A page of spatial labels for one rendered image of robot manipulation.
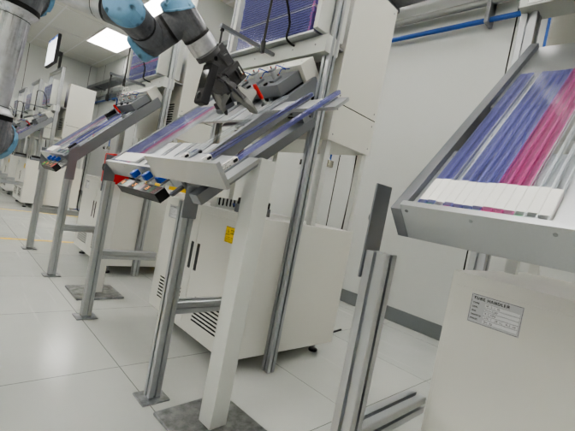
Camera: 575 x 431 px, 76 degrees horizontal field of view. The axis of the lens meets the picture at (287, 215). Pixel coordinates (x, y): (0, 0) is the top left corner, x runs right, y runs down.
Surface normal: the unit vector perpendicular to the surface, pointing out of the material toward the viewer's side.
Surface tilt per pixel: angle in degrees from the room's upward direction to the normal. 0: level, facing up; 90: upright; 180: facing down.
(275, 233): 90
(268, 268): 90
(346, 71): 90
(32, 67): 90
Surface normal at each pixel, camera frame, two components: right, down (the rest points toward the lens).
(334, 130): 0.68, 0.15
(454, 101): -0.71, -0.11
